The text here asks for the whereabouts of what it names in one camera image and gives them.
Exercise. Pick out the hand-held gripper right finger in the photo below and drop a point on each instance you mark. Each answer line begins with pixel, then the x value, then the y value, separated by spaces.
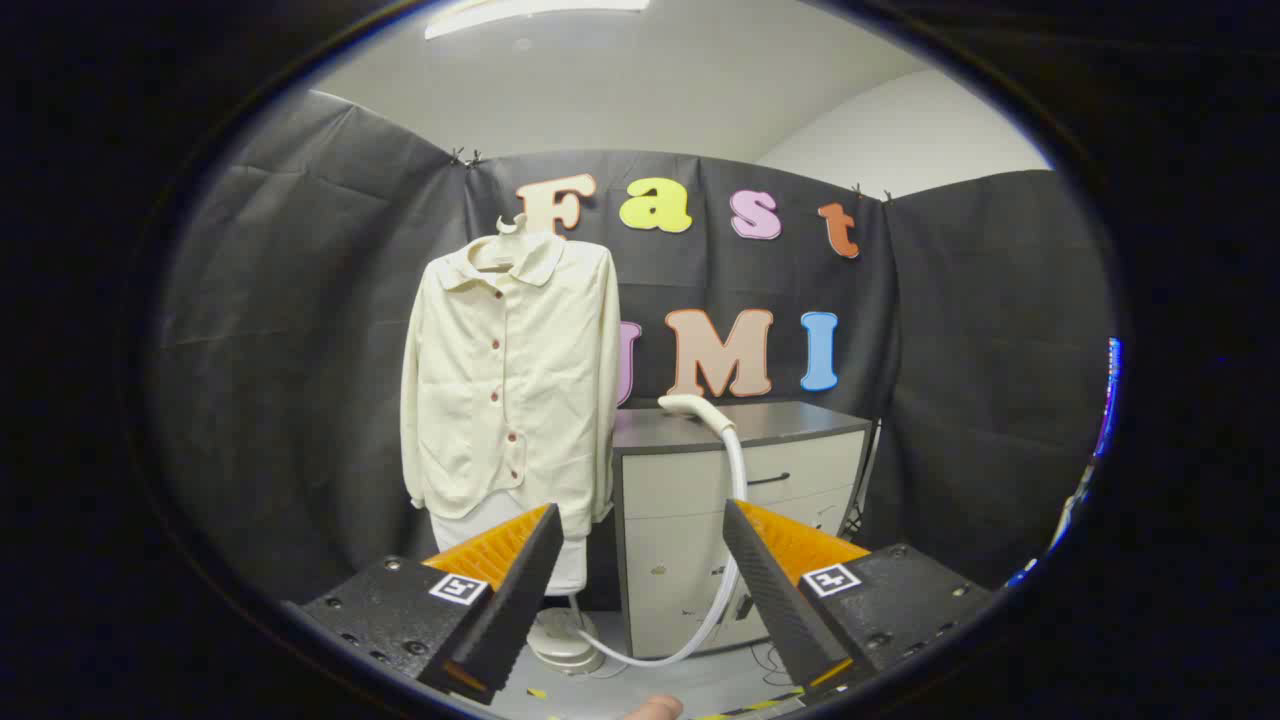
pixel 775 600

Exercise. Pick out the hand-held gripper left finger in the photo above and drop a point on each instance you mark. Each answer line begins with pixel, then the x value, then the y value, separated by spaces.
pixel 520 600

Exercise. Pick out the white garment steamer base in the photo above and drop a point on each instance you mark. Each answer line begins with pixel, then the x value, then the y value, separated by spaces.
pixel 560 640

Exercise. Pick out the cream button-up shirt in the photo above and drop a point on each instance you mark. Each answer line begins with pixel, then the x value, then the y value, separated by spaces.
pixel 470 400

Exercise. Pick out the grey and white drawer cabinet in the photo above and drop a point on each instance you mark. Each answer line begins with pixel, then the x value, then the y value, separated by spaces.
pixel 680 480

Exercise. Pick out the cream plastic hanger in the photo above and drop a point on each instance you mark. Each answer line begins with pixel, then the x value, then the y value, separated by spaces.
pixel 512 227

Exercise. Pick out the ceiling light panel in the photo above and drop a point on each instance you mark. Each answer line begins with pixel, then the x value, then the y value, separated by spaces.
pixel 520 12

